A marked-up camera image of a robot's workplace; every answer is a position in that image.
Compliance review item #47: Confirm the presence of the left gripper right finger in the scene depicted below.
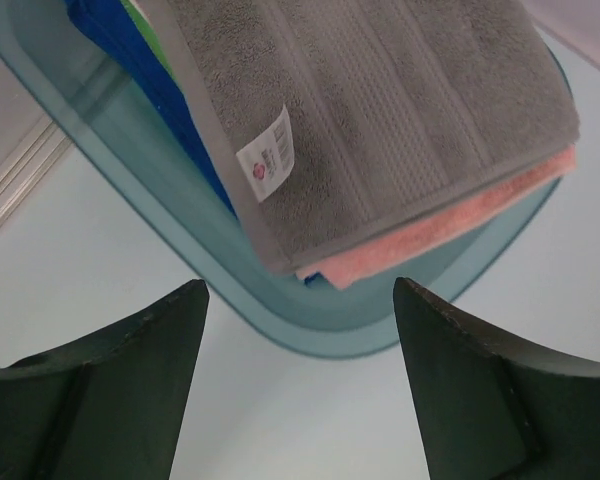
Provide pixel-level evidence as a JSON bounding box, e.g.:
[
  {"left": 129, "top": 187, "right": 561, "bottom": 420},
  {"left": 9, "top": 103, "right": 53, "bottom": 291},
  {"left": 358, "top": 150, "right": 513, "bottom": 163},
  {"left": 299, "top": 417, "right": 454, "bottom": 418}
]
[{"left": 393, "top": 278, "right": 600, "bottom": 479}]

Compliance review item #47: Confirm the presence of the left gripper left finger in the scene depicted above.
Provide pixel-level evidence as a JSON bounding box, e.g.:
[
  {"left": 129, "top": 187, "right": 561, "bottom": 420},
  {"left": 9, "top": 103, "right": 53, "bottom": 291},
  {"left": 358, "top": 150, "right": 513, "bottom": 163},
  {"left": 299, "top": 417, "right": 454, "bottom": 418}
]
[{"left": 0, "top": 280, "right": 209, "bottom": 479}]

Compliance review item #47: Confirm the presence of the grey towel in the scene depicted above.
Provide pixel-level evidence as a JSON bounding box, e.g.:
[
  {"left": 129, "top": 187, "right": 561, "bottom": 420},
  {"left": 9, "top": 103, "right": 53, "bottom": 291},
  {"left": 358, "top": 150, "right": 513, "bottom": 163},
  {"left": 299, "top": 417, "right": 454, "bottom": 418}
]
[{"left": 145, "top": 1, "right": 579, "bottom": 274}]

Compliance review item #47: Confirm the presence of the pink towel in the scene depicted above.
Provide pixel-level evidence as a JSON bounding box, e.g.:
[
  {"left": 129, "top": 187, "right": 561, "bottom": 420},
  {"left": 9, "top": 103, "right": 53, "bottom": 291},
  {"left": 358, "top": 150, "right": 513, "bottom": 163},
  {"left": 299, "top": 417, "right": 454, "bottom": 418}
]
[{"left": 295, "top": 145, "right": 576, "bottom": 289}]

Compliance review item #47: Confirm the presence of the teal plastic tray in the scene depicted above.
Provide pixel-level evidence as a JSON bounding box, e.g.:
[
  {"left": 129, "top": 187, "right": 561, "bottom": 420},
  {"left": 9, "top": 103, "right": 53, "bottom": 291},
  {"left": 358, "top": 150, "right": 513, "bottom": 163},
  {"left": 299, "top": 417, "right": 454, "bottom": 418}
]
[{"left": 0, "top": 1, "right": 555, "bottom": 359}]

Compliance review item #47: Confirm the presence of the green towel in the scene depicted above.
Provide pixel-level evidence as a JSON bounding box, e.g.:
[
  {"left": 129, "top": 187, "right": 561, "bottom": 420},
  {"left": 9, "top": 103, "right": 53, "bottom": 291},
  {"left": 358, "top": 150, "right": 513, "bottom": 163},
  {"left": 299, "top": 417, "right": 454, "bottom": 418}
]
[{"left": 121, "top": 0, "right": 173, "bottom": 76}]

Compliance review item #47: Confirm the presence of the blue towel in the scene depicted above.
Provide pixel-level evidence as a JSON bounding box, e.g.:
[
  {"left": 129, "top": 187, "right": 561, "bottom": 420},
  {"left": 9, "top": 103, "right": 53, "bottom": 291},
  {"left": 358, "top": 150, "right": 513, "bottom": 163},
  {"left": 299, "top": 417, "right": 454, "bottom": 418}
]
[{"left": 65, "top": 1, "right": 237, "bottom": 219}]

